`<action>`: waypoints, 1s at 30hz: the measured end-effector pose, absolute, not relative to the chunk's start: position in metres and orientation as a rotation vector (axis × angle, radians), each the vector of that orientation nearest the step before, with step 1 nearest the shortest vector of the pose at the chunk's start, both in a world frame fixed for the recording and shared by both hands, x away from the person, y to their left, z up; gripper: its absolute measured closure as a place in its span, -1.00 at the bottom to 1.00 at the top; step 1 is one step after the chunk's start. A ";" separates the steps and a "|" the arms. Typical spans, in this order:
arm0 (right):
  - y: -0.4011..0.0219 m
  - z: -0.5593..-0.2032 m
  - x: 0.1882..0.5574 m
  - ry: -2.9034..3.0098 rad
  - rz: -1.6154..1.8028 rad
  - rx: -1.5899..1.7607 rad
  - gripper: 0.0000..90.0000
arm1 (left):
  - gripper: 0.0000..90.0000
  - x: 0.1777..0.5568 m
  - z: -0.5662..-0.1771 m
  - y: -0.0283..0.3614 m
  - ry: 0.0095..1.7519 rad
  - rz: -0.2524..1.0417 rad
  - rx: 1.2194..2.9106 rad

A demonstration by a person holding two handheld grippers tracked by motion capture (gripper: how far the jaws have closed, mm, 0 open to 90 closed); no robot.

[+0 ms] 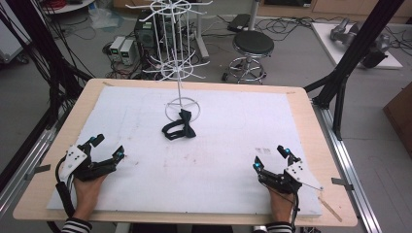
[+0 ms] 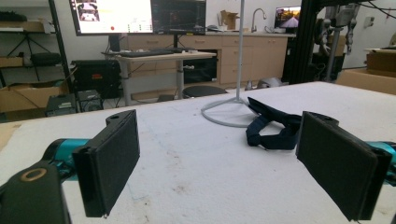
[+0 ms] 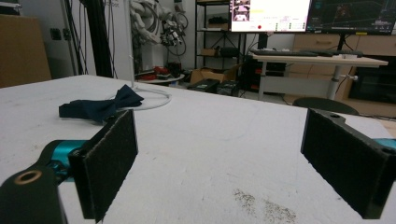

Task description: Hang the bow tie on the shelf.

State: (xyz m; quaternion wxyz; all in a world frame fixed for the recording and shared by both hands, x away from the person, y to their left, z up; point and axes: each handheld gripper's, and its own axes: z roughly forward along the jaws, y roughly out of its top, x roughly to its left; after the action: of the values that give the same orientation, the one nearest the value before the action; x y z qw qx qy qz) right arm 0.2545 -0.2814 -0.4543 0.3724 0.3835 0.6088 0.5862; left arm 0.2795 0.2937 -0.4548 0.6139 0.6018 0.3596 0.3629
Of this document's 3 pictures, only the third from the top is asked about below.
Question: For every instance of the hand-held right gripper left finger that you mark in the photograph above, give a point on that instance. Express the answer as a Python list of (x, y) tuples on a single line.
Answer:
[(106, 165)]

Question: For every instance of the bright computer monitor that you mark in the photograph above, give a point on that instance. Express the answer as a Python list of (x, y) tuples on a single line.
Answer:
[(270, 15)]

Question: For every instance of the open cardboard box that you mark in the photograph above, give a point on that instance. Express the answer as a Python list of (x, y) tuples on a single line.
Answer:
[(211, 74)]

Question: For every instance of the black keyboard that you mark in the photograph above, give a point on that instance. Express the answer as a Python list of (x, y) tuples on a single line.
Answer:
[(285, 53)]

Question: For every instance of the white desk with monitors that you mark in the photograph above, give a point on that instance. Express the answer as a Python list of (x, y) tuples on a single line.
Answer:
[(367, 46)]

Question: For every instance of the brown cardboard panel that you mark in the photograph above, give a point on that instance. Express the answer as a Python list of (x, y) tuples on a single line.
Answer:
[(21, 49)]

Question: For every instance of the white lamp stand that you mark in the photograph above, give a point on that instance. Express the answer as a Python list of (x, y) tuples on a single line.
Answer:
[(146, 93)]

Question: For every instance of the light wooden desk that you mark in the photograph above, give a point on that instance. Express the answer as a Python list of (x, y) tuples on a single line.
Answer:
[(314, 59)]

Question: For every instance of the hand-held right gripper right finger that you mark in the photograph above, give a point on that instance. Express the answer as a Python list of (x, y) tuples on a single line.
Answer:
[(348, 163)]

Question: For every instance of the dark computer monitor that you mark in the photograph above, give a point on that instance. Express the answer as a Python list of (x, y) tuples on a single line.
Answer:
[(353, 15)]

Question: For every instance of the dark blue bow tie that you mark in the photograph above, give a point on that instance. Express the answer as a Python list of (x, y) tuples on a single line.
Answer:
[(99, 107)]

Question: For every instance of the black metal shelf rack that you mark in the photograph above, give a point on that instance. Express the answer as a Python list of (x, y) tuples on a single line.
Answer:
[(218, 34)]

